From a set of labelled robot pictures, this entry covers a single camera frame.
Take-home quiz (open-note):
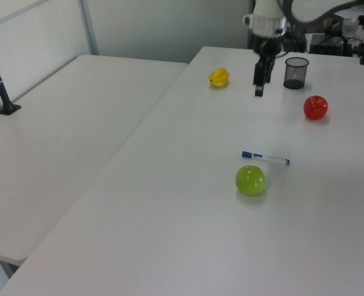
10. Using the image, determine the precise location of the red toy apple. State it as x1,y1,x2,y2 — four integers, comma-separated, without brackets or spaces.
303,95,329,120

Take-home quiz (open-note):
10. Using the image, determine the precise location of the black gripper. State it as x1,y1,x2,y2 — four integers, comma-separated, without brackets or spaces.
251,32,284,98

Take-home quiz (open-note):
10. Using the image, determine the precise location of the dark equipment block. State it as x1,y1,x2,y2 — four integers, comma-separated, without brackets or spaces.
283,29,308,52

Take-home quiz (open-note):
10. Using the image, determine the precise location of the black box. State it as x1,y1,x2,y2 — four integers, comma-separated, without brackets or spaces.
309,33,353,57

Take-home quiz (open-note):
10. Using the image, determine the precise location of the black mesh pen cup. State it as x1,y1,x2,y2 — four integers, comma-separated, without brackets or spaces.
283,57,310,90

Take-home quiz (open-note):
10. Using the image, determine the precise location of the blue white marker pen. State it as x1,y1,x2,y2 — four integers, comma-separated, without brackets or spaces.
241,150,291,167

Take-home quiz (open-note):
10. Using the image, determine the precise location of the grey partition frame post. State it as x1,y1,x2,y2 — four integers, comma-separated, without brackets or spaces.
79,0,99,56

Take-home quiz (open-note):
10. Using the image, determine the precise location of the clear plastic container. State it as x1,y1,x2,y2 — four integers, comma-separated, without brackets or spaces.
341,17,360,38

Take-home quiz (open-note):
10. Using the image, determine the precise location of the green toy apple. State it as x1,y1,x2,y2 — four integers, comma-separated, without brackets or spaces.
234,165,267,196

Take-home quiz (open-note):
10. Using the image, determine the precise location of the yellow toy starfruit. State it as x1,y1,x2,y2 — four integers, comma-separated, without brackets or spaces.
208,67,231,88

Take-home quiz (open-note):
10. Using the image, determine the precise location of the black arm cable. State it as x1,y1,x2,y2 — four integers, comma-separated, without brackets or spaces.
281,0,364,29

